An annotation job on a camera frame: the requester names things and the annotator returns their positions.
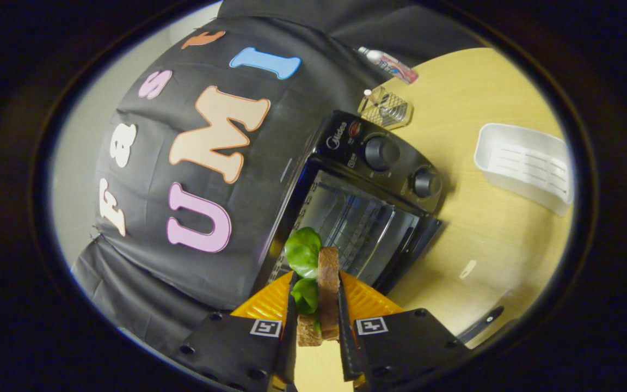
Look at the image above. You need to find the small wire rack holder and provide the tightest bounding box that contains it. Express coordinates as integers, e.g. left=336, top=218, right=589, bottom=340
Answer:
left=358, top=85, right=414, bottom=131

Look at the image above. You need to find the black toaster oven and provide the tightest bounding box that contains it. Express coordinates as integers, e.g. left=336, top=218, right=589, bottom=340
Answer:
left=251, top=110, right=446, bottom=298

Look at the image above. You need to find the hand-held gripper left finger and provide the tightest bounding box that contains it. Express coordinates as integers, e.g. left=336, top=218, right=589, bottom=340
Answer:
left=175, top=271, right=299, bottom=392

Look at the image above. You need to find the white plastic tray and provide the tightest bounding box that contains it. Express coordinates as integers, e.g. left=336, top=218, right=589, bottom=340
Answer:
left=474, top=122, right=575, bottom=218

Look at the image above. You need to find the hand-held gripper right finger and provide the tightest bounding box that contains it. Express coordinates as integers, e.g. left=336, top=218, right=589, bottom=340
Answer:
left=338, top=271, right=473, bottom=392

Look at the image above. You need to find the lettuce sandwich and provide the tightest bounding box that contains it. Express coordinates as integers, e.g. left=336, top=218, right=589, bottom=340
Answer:
left=284, top=226, right=342, bottom=347

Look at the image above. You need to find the black backdrop cloth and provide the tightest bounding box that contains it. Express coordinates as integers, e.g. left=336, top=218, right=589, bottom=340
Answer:
left=71, top=0, right=483, bottom=357

